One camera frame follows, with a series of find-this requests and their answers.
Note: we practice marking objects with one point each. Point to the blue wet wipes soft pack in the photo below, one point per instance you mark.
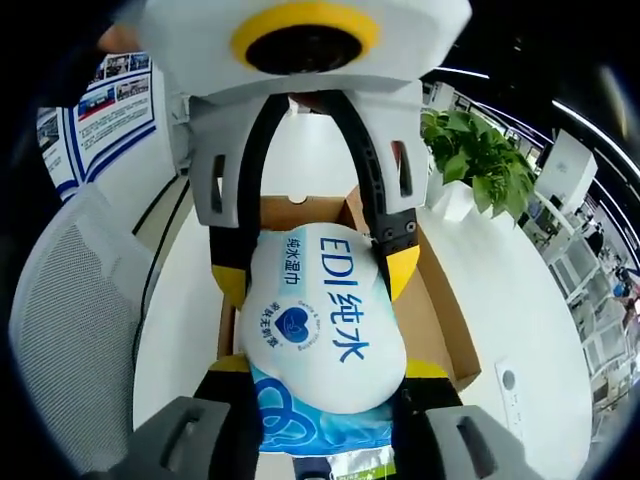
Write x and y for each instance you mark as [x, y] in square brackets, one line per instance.
[320, 350]

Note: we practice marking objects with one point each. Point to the blue white wall poster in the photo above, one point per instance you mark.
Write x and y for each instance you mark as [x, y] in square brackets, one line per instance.
[115, 120]

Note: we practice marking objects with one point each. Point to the row of white desk chairs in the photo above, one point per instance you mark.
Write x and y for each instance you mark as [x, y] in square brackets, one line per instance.
[575, 265]

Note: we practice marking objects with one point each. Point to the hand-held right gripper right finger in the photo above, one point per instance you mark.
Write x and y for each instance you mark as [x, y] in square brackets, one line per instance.
[425, 425]

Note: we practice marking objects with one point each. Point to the brown cardboard shoe box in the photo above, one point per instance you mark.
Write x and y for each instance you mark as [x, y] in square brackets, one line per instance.
[430, 320]

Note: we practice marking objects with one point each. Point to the green plant in white pot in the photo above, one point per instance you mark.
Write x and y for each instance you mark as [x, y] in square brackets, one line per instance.
[475, 155]

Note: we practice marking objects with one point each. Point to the white table power strip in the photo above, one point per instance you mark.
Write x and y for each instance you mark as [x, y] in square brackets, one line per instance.
[510, 400]

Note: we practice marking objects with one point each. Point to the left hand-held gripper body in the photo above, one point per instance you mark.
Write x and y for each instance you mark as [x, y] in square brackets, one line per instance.
[190, 45]

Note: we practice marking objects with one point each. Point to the white mesh office chair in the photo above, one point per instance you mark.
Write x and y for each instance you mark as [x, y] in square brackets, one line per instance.
[75, 310]

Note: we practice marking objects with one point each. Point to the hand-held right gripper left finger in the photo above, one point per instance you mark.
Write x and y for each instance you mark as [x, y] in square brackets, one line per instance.
[225, 425]

